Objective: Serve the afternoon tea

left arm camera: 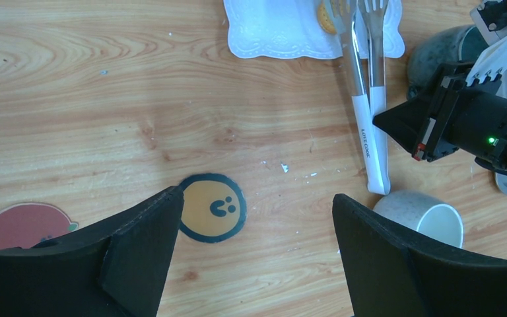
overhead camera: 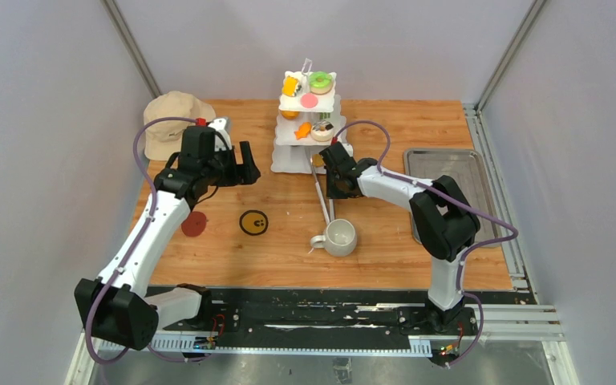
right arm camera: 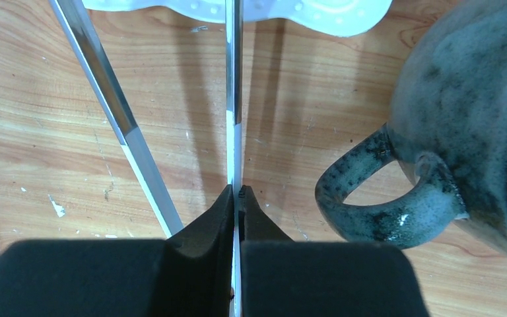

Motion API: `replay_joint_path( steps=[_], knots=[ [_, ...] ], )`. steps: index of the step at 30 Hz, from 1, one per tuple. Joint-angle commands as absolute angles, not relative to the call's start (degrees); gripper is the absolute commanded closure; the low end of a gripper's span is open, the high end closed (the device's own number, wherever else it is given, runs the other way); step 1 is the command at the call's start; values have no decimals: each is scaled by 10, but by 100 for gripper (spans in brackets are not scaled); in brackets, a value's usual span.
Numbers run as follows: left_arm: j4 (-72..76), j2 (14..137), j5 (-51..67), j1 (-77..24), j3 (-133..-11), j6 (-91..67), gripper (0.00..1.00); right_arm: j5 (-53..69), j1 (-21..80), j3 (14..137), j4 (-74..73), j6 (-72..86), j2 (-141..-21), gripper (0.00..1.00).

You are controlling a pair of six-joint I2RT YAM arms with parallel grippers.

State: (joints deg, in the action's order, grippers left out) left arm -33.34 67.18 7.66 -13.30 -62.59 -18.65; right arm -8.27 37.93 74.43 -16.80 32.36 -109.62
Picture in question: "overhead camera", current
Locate metal tongs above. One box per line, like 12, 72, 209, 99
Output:
305, 149, 336, 225

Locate white three-tier dessert stand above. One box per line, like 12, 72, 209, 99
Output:
271, 59, 353, 174

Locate green frosted donut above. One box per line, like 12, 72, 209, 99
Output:
308, 71, 334, 95

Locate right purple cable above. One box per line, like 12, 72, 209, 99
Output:
331, 120, 519, 367

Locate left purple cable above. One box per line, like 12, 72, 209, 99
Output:
83, 116, 213, 366

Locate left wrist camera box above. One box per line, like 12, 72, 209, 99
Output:
207, 117, 233, 151

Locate white chocolate donut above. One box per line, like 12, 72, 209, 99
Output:
310, 120, 335, 142

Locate orange cupcake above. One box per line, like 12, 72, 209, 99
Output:
279, 110, 300, 120

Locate red round coaster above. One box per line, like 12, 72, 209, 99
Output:
180, 211, 208, 237

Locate metal serving tray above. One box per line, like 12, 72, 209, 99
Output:
403, 148, 501, 248

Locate black yellow smiley coaster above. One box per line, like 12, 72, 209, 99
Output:
239, 209, 269, 236

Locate purple cable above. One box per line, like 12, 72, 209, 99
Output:
83, 116, 213, 366
331, 120, 519, 367

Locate pink round macaron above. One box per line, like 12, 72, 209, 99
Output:
300, 93, 318, 108

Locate beige bucket hat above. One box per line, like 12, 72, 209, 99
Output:
144, 91, 216, 161

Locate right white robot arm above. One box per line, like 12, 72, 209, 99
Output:
319, 142, 480, 334

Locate orange fish-shaped pastry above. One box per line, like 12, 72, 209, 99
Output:
294, 122, 312, 140

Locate yellow cake slice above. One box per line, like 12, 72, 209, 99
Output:
282, 75, 302, 97

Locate white ceramic mug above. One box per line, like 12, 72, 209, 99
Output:
310, 218, 358, 257

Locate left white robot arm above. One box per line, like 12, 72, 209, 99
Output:
74, 126, 261, 351

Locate orange round macaron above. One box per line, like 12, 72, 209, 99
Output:
310, 153, 325, 168

